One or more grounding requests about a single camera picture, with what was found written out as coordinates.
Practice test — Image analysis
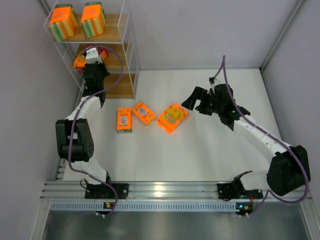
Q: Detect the pink sponge orange box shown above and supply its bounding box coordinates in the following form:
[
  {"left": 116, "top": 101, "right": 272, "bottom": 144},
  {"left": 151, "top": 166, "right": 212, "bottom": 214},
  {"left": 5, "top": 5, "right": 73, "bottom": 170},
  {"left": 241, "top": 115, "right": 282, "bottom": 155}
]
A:
[{"left": 72, "top": 47, "right": 108, "bottom": 72}]

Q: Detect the yellow smiley sponge orange box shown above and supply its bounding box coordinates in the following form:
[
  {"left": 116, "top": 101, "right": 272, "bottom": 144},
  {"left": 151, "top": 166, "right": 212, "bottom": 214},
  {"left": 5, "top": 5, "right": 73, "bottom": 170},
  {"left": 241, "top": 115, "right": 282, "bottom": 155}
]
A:
[{"left": 157, "top": 102, "right": 188, "bottom": 134}]

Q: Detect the striped sponge pack orange box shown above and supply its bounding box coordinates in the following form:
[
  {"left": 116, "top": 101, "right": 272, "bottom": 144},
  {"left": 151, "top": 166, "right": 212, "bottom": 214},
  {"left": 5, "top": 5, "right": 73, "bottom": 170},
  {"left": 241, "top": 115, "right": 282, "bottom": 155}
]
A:
[{"left": 49, "top": 4, "right": 77, "bottom": 42}]

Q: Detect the orange box with barcode label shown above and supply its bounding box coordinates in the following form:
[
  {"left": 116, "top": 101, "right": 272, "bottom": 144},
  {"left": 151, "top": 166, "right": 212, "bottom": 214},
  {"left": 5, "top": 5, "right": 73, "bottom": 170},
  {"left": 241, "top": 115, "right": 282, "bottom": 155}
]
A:
[{"left": 132, "top": 101, "right": 156, "bottom": 125}]

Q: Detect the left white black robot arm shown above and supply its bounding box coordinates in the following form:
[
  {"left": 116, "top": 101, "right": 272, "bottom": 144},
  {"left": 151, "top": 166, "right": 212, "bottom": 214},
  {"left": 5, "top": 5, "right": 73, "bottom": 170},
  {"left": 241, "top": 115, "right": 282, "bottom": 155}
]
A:
[{"left": 55, "top": 61, "right": 112, "bottom": 186}]

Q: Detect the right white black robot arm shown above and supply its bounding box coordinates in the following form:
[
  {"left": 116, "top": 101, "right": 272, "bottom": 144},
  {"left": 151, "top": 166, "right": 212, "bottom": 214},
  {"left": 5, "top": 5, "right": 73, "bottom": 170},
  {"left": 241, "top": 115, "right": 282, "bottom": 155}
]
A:
[{"left": 182, "top": 84, "right": 311, "bottom": 196}]

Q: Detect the slim orange sponge box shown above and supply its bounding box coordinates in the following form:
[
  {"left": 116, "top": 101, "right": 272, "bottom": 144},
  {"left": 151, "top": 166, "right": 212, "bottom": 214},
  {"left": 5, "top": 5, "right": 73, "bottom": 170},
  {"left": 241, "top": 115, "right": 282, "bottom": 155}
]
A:
[{"left": 116, "top": 107, "right": 133, "bottom": 134}]

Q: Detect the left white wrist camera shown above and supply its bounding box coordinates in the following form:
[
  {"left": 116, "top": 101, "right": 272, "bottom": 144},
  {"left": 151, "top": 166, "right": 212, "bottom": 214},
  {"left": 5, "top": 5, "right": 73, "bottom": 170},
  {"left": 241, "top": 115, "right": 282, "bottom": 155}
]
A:
[{"left": 85, "top": 47, "right": 102, "bottom": 64}]

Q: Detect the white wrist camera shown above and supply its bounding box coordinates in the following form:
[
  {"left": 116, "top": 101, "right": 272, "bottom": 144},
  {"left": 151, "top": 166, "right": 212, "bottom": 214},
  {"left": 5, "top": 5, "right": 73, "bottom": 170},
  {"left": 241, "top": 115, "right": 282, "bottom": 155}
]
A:
[
  {"left": 85, "top": 47, "right": 102, "bottom": 64},
  {"left": 209, "top": 77, "right": 223, "bottom": 89}
]

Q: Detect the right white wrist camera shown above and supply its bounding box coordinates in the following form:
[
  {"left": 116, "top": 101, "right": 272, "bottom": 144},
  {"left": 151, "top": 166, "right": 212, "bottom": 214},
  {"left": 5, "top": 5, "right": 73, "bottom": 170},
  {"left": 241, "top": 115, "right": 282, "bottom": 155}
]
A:
[{"left": 209, "top": 77, "right": 223, "bottom": 89}]

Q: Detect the white wire wooden shelf unit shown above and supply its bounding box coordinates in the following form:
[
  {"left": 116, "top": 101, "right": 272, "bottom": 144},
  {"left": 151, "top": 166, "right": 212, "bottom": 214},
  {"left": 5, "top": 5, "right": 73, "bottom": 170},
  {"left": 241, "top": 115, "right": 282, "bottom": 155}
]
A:
[{"left": 44, "top": 0, "right": 140, "bottom": 99}]

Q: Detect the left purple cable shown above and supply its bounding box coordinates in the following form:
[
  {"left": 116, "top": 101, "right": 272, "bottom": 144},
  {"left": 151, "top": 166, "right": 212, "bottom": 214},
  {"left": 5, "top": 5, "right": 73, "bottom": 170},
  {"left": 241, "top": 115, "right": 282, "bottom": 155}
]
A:
[{"left": 67, "top": 45, "right": 124, "bottom": 213}]

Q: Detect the aluminium mounting rail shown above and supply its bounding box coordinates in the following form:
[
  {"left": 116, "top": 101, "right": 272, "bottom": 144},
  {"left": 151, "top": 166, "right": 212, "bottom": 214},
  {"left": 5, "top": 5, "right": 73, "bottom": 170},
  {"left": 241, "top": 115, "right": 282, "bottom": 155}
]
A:
[{"left": 41, "top": 181, "right": 311, "bottom": 200}]

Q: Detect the grey slotted cable duct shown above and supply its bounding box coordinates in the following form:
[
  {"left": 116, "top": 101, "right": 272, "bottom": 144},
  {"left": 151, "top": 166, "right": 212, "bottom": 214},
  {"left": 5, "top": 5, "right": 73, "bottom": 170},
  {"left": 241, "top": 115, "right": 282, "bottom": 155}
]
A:
[{"left": 50, "top": 201, "right": 252, "bottom": 213}]

